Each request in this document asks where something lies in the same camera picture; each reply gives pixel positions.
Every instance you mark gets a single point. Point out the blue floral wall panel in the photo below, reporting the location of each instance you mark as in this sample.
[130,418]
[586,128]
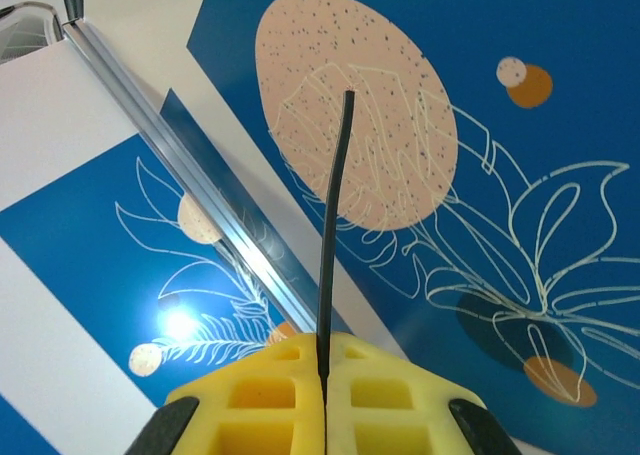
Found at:
[550,25]
[90,255]

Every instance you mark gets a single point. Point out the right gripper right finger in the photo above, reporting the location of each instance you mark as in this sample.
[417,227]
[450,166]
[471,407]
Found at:
[400,415]

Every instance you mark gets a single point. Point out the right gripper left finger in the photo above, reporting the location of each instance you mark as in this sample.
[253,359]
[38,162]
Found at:
[250,415]

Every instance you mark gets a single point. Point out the aluminium frame post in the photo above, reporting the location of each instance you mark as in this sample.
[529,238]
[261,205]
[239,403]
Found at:
[195,175]

